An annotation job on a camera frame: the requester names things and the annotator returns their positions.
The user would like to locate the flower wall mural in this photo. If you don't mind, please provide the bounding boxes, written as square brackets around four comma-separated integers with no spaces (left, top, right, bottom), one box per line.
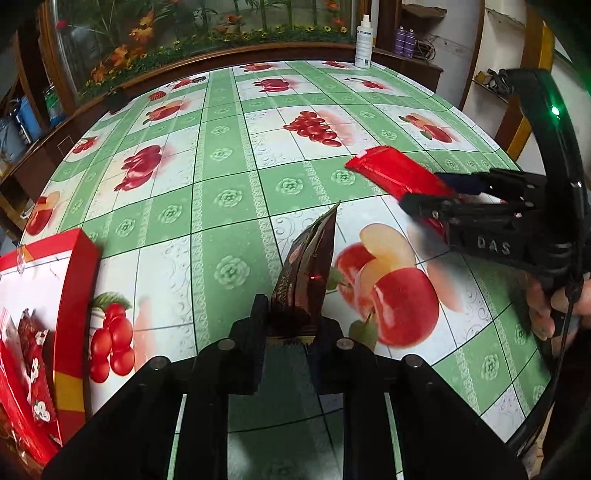
[46,0,365,95]

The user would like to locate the clear plastic bottle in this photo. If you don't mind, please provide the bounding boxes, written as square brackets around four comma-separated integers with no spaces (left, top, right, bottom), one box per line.
[44,85,65,126]

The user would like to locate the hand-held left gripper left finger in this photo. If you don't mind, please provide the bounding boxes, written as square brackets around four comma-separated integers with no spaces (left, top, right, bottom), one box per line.
[41,294,271,480]

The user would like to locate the white spray bottle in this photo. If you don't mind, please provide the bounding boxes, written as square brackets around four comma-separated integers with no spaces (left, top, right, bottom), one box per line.
[355,14,374,69]

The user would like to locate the blue plastic jug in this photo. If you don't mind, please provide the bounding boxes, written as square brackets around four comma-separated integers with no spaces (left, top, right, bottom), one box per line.
[16,97,43,141]

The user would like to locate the red cardboard box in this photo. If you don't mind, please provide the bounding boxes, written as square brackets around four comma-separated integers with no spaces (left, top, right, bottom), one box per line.
[0,229,103,467]

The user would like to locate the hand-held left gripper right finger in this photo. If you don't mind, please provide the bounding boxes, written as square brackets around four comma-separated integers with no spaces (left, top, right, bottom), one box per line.
[309,316,529,480]

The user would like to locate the dark purple snack packet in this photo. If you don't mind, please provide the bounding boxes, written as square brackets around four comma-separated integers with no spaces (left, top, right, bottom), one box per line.
[268,200,341,344]

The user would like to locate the person's right hand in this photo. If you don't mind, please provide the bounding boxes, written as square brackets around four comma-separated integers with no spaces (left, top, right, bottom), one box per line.
[526,276,591,342]

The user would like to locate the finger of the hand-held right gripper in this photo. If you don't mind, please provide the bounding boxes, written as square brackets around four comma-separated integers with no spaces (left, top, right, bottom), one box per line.
[398,192,528,232]
[436,167,548,206]

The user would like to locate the tools on shelf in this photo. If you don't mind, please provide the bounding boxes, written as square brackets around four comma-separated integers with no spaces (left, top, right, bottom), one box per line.
[478,68,509,94]

